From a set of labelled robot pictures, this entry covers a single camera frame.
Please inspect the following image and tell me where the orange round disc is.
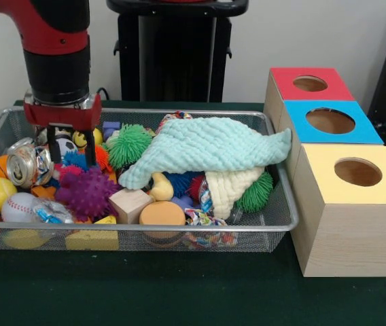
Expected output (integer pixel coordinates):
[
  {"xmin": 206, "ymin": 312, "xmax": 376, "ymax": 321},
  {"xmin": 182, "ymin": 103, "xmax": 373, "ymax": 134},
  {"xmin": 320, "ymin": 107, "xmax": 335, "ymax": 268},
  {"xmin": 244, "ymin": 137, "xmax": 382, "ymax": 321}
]
[{"xmin": 139, "ymin": 201, "xmax": 186, "ymax": 240}]

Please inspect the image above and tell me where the green spiky ball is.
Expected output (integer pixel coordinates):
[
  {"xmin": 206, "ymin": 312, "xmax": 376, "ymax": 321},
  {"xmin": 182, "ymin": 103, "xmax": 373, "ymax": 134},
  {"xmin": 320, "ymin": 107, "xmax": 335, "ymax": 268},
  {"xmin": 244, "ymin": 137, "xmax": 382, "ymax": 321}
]
[
  {"xmin": 235, "ymin": 171, "xmax": 274, "ymax": 213},
  {"xmin": 107, "ymin": 124, "xmax": 154, "ymax": 170}
]

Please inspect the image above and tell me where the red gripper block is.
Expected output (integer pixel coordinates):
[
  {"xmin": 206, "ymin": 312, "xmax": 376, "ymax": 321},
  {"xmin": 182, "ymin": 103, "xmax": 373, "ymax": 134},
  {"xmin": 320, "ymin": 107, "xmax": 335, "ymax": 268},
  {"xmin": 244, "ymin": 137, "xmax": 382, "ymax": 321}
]
[{"xmin": 23, "ymin": 92, "xmax": 103, "ymax": 167}]

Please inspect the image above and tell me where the clear mesh bin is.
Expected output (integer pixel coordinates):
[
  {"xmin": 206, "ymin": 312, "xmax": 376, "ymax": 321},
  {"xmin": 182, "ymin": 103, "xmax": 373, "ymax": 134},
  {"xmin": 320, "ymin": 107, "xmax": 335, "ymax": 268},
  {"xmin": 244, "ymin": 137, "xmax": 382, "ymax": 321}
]
[{"xmin": 0, "ymin": 107, "xmax": 300, "ymax": 253}]

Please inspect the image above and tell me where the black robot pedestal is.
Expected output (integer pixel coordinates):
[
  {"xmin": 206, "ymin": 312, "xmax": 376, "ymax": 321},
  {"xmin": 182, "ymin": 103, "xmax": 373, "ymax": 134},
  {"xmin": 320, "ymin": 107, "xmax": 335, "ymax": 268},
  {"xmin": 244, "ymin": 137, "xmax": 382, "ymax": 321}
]
[{"xmin": 107, "ymin": 0, "xmax": 249, "ymax": 103}]

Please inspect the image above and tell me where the wooden three-hole sorting box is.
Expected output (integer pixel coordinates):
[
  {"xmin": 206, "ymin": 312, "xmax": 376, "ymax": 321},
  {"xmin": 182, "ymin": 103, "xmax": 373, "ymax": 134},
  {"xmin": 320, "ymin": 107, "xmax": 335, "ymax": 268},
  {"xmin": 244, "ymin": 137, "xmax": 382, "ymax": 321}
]
[{"xmin": 263, "ymin": 67, "xmax": 386, "ymax": 278}]

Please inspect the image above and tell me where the purple spiky ball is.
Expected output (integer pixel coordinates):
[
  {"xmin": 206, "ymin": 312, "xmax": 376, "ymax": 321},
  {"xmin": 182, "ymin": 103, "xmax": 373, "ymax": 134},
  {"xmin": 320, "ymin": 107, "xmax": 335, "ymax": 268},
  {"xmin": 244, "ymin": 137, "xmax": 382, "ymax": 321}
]
[{"xmin": 55, "ymin": 168, "xmax": 121, "ymax": 221}]

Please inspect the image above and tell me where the mint green cloth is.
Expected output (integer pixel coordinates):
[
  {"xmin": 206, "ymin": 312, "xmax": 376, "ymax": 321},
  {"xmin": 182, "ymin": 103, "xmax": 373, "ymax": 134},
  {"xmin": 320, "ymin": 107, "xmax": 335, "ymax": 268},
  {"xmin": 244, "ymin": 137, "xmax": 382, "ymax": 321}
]
[{"xmin": 117, "ymin": 117, "xmax": 294, "ymax": 191}]

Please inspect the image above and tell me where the crushed silver can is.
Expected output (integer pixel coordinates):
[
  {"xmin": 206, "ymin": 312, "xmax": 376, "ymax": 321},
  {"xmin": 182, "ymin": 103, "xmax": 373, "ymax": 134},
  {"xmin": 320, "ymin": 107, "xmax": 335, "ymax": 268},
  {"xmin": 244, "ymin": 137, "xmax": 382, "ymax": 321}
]
[{"xmin": 6, "ymin": 138, "xmax": 55, "ymax": 188}]

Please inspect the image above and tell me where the yellow smiley face ball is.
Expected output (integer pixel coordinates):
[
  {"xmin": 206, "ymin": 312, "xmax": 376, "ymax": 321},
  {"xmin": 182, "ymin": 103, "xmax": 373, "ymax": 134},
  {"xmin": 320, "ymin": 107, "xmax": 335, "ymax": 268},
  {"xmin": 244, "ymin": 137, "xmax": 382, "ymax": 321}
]
[{"xmin": 73, "ymin": 128, "xmax": 104, "ymax": 150}]

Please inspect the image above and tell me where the dark green table cloth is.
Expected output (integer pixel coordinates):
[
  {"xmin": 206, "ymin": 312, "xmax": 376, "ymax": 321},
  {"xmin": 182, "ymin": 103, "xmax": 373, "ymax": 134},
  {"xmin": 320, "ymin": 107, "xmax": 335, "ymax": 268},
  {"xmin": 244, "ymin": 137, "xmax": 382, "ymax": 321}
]
[{"xmin": 0, "ymin": 101, "xmax": 386, "ymax": 326}]

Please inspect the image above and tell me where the cream knitted cloth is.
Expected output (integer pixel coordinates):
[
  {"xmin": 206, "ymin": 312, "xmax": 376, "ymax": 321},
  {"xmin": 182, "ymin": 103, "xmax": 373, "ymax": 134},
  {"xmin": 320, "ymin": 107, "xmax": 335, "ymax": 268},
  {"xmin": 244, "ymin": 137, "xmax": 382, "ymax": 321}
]
[{"xmin": 204, "ymin": 166, "xmax": 266, "ymax": 220}]

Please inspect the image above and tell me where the wooden cube block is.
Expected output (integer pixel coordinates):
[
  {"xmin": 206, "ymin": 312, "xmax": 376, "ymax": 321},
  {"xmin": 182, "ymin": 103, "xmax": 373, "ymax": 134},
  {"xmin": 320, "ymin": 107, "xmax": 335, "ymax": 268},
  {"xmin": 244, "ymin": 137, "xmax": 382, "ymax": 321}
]
[{"xmin": 109, "ymin": 188, "xmax": 154, "ymax": 225}]

